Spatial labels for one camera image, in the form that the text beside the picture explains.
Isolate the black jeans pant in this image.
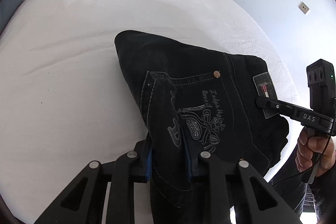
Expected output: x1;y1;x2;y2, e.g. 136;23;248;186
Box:
114;31;289;223

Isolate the person's right hand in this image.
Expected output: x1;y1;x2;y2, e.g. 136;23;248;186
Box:
295;127;335;177

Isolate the white bed mattress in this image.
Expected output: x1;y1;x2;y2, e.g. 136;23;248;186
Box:
1;0;296;223

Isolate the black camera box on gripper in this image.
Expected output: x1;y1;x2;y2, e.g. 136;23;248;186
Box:
306;59;335;118

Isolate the lower wall socket plate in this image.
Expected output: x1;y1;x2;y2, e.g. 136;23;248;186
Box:
298;2;310;14

